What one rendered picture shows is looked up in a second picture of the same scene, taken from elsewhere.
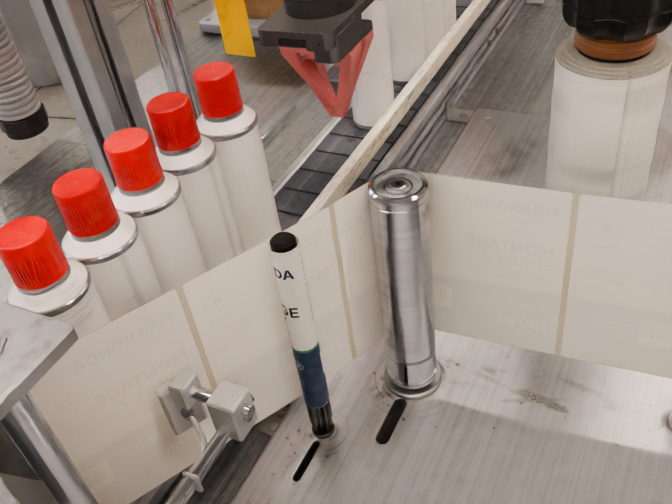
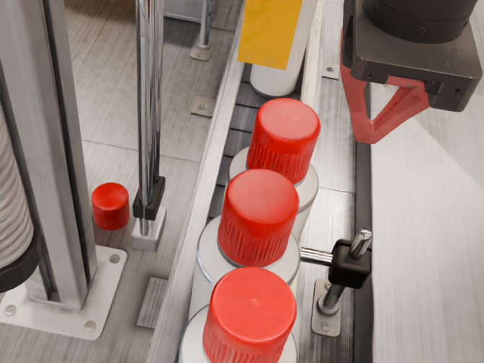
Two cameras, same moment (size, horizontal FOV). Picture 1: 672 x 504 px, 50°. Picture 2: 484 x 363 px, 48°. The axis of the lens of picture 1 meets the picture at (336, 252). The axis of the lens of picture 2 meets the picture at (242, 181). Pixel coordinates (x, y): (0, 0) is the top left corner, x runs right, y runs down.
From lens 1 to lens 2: 0.42 m
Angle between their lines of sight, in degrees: 24
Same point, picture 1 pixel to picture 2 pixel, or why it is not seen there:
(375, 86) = (294, 56)
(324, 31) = (472, 73)
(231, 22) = (266, 22)
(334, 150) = (247, 127)
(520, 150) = (435, 129)
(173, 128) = (278, 240)
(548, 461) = not seen: outside the picture
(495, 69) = (335, 14)
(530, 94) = not seen: hidden behind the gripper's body
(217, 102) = (295, 168)
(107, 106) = (50, 139)
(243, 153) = (302, 224)
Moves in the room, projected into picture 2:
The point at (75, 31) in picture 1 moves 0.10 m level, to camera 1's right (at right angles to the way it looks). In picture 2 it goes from (22, 33) to (222, 8)
